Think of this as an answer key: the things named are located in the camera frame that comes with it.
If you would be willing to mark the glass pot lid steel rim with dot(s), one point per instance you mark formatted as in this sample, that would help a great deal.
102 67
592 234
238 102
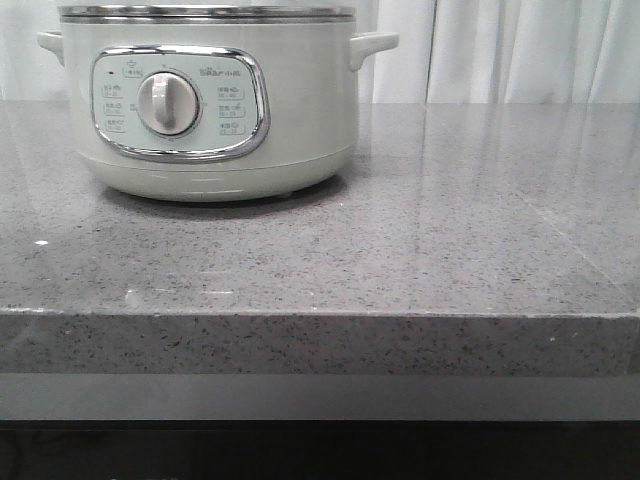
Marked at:
226 14

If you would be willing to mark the pale green electric cooking pot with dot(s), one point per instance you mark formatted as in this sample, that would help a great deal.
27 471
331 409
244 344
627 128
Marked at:
278 104

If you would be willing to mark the beige pot control knob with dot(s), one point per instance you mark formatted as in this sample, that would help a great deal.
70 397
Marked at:
167 104

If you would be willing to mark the white curtain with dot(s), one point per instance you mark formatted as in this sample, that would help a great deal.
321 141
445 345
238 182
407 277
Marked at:
535 52

